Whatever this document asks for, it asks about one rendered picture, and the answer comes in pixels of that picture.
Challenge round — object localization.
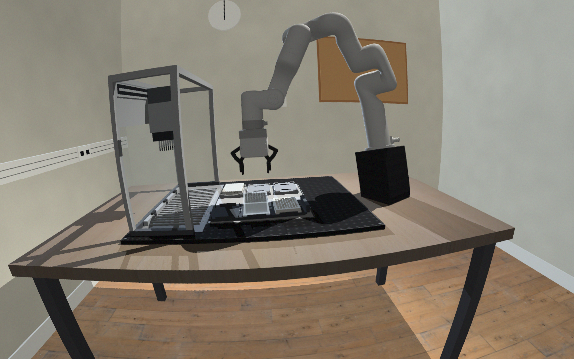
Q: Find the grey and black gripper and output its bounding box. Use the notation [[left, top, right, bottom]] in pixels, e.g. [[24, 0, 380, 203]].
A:
[[231, 137, 278, 175]]

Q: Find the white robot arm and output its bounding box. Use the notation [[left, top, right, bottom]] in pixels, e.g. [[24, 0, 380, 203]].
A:
[[239, 12, 400, 151]]

